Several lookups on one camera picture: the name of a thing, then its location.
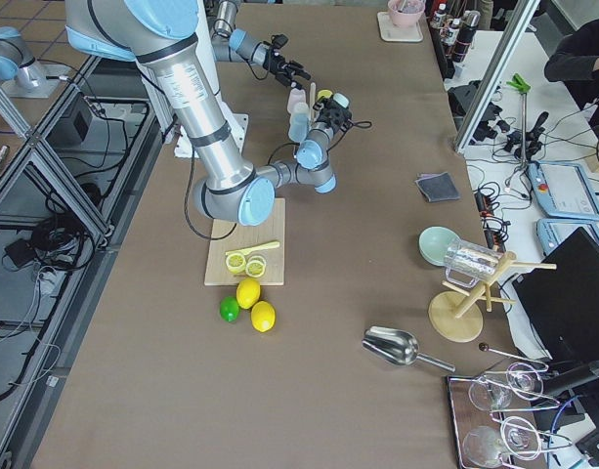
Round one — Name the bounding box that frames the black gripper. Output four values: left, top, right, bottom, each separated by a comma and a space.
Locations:
313, 97, 352, 137
262, 47, 312, 88

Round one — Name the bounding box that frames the mint green cup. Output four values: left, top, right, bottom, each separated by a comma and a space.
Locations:
332, 93, 350, 108

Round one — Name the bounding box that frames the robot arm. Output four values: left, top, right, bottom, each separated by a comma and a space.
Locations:
65, 1, 352, 226
204, 0, 312, 90

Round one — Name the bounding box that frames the light blue cup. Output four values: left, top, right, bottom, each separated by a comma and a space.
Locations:
287, 113, 309, 143

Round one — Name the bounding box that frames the cream tray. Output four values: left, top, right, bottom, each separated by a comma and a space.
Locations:
377, 12, 423, 43

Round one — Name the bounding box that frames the pink bowl with ice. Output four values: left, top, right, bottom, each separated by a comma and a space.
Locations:
387, 0, 425, 27

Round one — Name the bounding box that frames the grey folded cloth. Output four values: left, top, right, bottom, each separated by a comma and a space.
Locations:
415, 172, 460, 203

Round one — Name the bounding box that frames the yellow plastic knife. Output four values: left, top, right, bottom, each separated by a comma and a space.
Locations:
225, 240, 280, 256

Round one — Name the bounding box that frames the green bowl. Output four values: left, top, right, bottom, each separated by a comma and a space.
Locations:
418, 226, 459, 267

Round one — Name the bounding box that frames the wooden cutting board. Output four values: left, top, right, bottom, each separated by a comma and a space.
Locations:
204, 198, 285, 286

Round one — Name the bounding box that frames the lemon slice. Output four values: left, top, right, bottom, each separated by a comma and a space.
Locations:
225, 251, 247, 275
244, 255, 267, 278

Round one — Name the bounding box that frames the reacher grabber tool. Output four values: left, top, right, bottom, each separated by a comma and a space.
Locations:
506, 73, 531, 169

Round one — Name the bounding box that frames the clear glass mug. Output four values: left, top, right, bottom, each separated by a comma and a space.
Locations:
444, 238, 502, 288

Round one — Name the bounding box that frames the yellow lemon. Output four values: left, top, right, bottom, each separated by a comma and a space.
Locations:
235, 277, 261, 310
250, 301, 277, 332

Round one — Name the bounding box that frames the green lime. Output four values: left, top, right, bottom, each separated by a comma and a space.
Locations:
219, 296, 241, 322

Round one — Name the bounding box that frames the wooden mug tree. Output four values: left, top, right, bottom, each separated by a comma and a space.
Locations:
428, 251, 557, 343

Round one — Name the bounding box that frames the metal scoop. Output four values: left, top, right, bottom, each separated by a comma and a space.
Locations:
362, 325, 455, 373

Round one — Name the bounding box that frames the blue teach pendant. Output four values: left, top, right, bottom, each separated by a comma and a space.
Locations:
535, 218, 599, 255
528, 161, 599, 222

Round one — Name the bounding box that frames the person in blue sweater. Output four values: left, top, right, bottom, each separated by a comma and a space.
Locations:
543, 19, 599, 121

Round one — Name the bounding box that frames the black monitor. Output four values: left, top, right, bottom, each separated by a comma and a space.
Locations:
512, 228, 599, 362

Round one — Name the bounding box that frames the wine glass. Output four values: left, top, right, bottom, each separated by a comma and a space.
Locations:
461, 416, 541, 468
468, 362, 543, 411

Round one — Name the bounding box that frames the white wire cup rack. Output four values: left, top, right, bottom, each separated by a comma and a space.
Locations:
289, 83, 318, 126

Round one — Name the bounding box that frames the aluminium frame post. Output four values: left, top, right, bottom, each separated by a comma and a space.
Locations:
453, 0, 540, 156

